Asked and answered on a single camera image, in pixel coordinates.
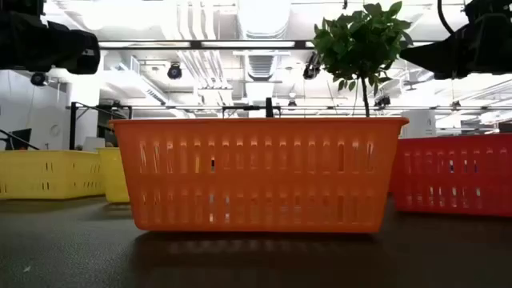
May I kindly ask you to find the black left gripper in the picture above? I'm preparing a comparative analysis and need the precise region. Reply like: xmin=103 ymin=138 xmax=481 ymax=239
xmin=0 ymin=15 xmax=101 ymax=75

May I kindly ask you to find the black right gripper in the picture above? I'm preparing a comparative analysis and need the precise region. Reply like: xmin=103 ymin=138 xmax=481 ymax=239
xmin=399 ymin=23 xmax=512 ymax=80

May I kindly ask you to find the yellow plastic slotted basket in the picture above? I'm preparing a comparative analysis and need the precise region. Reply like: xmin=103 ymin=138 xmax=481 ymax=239
xmin=0 ymin=150 xmax=106 ymax=201
xmin=97 ymin=146 xmax=131 ymax=204

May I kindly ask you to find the red plastic slotted basket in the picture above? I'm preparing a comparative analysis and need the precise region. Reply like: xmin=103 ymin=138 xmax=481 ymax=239
xmin=388 ymin=133 xmax=512 ymax=218

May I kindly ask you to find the orange plastic slotted basket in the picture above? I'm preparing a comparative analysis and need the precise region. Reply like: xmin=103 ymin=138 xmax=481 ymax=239
xmin=108 ymin=116 xmax=410 ymax=234

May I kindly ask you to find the green plant in black pot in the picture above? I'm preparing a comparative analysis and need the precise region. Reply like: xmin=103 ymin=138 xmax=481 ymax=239
xmin=310 ymin=0 xmax=415 ymax=118

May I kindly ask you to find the black computer monitor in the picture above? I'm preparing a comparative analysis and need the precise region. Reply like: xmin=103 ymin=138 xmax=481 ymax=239
xmin=3 ymin=127 xmax=33 ymax=151

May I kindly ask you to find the long ceiling light bar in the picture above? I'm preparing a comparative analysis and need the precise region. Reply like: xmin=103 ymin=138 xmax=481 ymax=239
xmin=98 ymin=38 xmax=437 ymax=50

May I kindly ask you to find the grey ceiling air vent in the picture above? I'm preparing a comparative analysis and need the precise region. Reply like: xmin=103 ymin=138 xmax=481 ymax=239
xmin=246 ymin=54 xmax=278 ymax=82

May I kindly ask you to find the black table mat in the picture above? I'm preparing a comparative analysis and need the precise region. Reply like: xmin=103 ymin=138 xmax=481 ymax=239
xmin=0 ymin=194 xmax=512 ymax=288

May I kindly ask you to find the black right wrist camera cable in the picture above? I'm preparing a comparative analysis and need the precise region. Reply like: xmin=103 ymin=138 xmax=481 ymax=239
xmin=436 ymin=0 xmax=458 ymax=36

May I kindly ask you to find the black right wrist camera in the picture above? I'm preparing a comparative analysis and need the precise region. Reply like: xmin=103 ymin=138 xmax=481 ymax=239
xmin=463 ymin=0 xmax=512 ymax=25

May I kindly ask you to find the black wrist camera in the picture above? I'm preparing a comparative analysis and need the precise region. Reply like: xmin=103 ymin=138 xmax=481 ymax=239
xmin=0 ymin=0 xmax=46 ymax=17
xmin=463 ymin=0 xmax=512 ymax=25

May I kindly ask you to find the black left metal frame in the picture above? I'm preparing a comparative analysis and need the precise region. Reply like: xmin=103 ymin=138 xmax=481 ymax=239
xmin=68 ymin=101 xmax=134 ymax=151

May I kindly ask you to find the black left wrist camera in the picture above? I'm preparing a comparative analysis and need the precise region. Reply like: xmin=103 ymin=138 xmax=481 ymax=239
xmin=0 ymin=0 xmax=46 ymax=17

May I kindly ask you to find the silver ceiling air duct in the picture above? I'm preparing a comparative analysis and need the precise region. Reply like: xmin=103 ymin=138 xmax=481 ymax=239
xmin=235 ymin=0 xmax=293 ymax=40

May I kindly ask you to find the black upright post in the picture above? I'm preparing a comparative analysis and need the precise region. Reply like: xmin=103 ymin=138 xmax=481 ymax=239
xmin=222 ymin=97 xmax=282 ymax=119

